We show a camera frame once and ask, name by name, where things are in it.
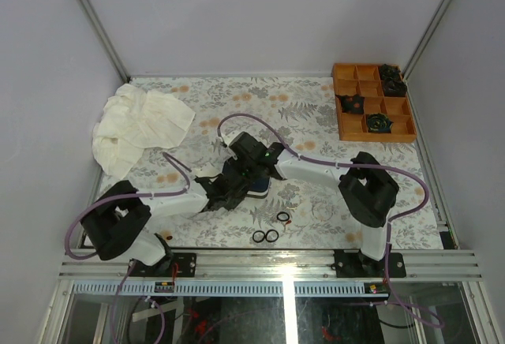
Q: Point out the white crumpled cloth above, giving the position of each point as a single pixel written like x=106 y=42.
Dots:
x=134 y=120

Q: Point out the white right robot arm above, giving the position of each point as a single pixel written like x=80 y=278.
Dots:
x=368 y=190

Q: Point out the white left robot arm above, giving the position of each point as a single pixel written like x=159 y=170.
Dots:
x=115 y=223

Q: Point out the dark green fabric flower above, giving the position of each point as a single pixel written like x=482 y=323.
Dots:
x=378 y=123

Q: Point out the dark fabric flower orange dots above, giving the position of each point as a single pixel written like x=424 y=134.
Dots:
x=351 y=104

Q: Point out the floral table mat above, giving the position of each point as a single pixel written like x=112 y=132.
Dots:
x=302 y=112

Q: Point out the cream and navy jewelry box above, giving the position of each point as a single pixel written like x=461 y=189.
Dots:
x=259 y=189

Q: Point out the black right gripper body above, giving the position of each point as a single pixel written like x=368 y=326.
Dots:
x=248 y=166

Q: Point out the orange divided tray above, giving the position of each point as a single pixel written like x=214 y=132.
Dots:
x=364 y=80

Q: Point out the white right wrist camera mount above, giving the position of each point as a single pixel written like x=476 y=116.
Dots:
x=226 y=140

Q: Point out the silver wire bangle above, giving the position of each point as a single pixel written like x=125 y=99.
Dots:
x=322 y=210

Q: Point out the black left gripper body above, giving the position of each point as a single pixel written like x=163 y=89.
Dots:
x=234 y=200

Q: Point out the aluminium rail frame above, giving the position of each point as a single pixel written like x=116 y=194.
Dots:
x=239 y=272

